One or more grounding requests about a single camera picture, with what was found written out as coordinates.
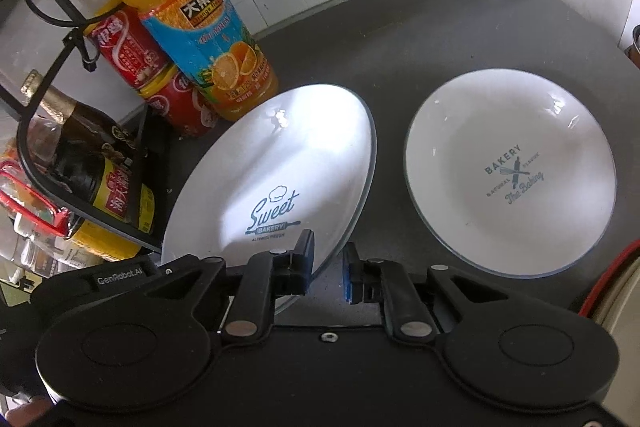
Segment orange juice bottle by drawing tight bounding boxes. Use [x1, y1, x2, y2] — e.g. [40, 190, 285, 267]
[120, 0, 279, 121]

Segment person's hand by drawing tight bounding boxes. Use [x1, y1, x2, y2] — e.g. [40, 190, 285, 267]
[1, 397, 52, 427]

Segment white Sweet Bakery plate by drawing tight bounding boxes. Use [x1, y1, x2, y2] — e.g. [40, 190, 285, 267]
[160, 82, 379, 316]

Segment dark soy sauce bottle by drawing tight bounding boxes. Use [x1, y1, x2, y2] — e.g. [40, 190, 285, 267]
[27, 87, 155, 234]

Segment red drink can upper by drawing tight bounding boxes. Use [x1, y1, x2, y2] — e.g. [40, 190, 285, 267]
[84, 0, 171, 91]

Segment black metal rack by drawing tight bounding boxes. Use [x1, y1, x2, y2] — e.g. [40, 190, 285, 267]
[0, 0, 164, 253]

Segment red drink can lower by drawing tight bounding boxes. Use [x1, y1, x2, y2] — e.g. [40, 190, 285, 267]
[139, 65, 218, 136]

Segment red drink can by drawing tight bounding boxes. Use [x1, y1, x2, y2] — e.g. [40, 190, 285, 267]
[139, 65, 218, 136]
[84, 0, 171, 91]

